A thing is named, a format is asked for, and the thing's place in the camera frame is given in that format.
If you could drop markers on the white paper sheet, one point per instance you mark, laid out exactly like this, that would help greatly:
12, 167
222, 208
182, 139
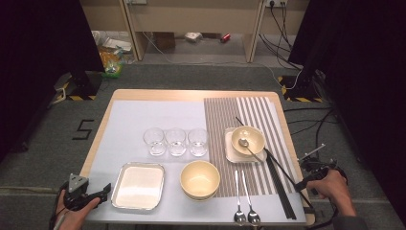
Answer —
143, 115

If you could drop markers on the silver square tray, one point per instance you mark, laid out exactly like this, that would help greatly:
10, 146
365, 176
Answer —
138, 208

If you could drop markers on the person's left hand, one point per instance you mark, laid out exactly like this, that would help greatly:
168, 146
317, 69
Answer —
68, 220

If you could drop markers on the white square plate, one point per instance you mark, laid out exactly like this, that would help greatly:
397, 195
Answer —
139, 187
229, 150

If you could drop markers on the pile of plastic bags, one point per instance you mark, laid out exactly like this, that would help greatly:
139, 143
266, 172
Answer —
111, 60

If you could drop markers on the clear drinking glass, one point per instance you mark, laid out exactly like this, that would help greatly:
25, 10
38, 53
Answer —
154, 143
198, 142
176, 143

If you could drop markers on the white crumpled cloth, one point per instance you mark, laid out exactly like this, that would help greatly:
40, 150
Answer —
193, 37

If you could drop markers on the bundle of black chopsticks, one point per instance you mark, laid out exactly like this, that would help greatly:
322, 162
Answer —
283, 195

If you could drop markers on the slim black chopstick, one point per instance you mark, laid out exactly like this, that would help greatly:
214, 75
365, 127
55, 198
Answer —
282, 169

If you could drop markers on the white wall socket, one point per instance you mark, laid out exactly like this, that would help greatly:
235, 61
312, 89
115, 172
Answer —
276, 2
137, 1

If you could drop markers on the person's right hand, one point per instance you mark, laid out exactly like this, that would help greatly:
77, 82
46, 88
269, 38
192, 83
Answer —
333, 187

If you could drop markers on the striped brown white placemat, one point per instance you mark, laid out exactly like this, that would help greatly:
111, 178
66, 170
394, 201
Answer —
217, 127

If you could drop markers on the beige wooden desk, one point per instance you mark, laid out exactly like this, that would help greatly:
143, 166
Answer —
191, 16

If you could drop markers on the silver spoon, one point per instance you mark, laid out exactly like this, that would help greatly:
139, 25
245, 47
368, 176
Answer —
253, 218
243, 142
240, 218

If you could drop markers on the black stand base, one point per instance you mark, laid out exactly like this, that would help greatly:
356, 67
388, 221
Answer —
84, 84
303, 86

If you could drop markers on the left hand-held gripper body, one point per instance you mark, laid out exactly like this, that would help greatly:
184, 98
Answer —
78, 186

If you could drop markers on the red can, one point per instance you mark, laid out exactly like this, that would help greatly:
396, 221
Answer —
225, 37

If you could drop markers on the cream bowl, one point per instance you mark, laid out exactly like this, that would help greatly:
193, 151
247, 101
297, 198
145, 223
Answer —
255, 137
199, 179
200, 199

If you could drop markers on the black curtain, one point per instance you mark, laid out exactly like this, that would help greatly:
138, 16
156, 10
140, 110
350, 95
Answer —
367, 80
32, 64

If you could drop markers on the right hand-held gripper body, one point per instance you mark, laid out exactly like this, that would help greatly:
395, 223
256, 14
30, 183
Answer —
319, 166

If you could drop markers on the brown cardboard box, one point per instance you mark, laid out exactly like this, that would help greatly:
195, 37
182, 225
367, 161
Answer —
164, 40

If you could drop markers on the yellow black hazard tape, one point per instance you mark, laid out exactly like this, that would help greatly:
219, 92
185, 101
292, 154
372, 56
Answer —
76, 97
301, 99

